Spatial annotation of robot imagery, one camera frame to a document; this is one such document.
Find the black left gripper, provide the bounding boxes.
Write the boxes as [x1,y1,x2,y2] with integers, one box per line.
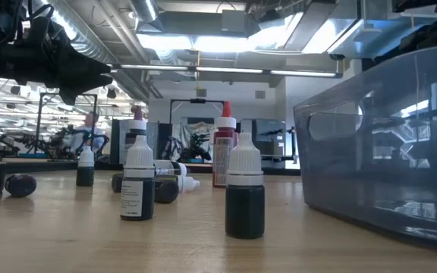
[15,17,114,106]

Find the black metal frame rig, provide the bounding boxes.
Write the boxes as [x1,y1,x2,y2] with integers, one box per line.
[36,92,99,162]
[168,98,226,164]

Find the pale crumpled cloth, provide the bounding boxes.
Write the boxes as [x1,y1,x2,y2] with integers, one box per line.
[172,121,219,162]

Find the large purple-capped food coloring bottle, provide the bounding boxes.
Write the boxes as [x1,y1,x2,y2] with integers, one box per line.
[122,105,149,162]

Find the black background robot arms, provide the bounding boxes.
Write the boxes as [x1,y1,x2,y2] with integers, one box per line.
[0,127,110,160]

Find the small dark labelled dropper bottle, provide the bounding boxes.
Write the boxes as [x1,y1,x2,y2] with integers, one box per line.
[119,134,156,221]

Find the silver ventilation duct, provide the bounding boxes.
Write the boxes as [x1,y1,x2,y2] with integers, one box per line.
[43,0,155,102]

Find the grey metal cabinet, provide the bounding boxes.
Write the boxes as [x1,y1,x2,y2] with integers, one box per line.
[241,118,300,170]

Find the grey patterned divider panel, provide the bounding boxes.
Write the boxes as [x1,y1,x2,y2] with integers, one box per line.
[110,119,159,165]

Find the black metal table frame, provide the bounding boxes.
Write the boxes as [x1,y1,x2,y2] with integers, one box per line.
[0,161,303,177]

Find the small blue dropper bottle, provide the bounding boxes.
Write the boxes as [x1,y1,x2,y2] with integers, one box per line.
[225,132,266,240]

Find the small red dropper bottle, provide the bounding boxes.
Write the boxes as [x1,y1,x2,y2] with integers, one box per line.
[153,177,181,205]

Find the translucent grey plastic bin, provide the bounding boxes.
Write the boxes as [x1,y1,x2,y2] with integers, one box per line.
[293,44,437,253]

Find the person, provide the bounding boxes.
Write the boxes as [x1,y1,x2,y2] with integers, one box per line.
[70,112,105,156]

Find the small white-labelled dropper bottle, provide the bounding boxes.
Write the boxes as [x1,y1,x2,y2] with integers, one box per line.
[152,159,188,177]

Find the long ceiling light strip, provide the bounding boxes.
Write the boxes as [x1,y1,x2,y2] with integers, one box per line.
[106,63,344,79]

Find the large red-capped food coloring bottle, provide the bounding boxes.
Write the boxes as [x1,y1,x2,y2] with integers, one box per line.
[212,101,240,189]

